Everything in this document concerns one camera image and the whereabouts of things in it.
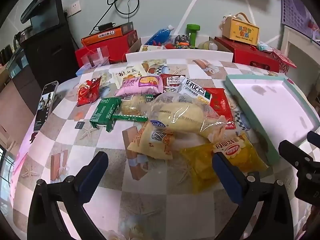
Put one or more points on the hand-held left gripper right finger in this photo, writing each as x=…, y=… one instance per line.
x=225, y=175

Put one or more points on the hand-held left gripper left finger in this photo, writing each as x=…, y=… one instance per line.
x=92, y=173

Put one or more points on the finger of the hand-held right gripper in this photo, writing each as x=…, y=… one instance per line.
x=293, y=152
x=314, y=138

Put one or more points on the yellow bread packet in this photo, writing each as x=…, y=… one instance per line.
x=197, y=162

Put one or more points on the teal shallow tray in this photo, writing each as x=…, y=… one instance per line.
x=270, y=110

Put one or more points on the cream orange bread packet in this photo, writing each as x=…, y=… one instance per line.
x=150, y=142

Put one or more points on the large clear bread bag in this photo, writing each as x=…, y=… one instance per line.
x=180, y=116

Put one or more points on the red snack packet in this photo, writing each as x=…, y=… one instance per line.
x=87, y=92

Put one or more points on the white green corn snack packet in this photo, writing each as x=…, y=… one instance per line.
x=195, y=90

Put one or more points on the pink snack packet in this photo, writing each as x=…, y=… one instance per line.
x=135, y=87

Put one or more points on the red flat packet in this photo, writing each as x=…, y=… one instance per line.
x=220, y=105

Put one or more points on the green-edged clear bread packet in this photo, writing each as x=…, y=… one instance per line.
x=131, y=107

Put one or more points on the smartphone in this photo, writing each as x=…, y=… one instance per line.
x=45, y=105

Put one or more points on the white desk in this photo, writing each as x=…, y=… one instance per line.
x=297, y=42

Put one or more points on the light blue box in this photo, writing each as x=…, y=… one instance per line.
x=80, y=71

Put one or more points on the tissue packet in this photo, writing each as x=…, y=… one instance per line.
x=265, y=47

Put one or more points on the white calligraphy snack bag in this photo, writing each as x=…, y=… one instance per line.
x=126, y=75

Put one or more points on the large red gift box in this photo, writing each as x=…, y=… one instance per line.
x=247, y=55

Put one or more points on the red white small packet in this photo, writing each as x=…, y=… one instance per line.
x=171, y=82

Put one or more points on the clear acrylic box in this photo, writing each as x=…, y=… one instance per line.
x=95, y=57

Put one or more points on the black cabinet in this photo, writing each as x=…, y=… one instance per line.
x=50, y=55

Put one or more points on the clear plastic bottle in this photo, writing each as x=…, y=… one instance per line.
x=211, y=46

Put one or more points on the white storage box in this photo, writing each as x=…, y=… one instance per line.
x=175, y=55

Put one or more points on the yellow carry box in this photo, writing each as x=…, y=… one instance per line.
x=240, y=31

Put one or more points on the red cardboard box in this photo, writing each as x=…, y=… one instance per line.
x=117, y=45

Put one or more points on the purple perforated basket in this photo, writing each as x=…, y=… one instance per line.
x=295, y=7

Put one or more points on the yellow white small box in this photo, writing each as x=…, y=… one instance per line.
x=148, y=48

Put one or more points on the orange flat box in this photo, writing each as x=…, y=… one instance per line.
x=100, y=36

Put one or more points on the colourful toy heap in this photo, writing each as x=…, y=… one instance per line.
x=182, y=41

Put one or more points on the green dumbbell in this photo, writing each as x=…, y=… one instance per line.
x=192, y=33

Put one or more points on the black power adapter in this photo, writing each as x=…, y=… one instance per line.
x=106, y=26

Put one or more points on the blue bottle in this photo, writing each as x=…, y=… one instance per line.
x=161, y=35

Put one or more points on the glass kettle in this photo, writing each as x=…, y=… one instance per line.
x=23, y=36

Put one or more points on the black appliance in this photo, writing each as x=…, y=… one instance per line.
x=37, y=2

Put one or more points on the white wall socket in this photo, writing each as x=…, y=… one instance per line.
x=73, y=8

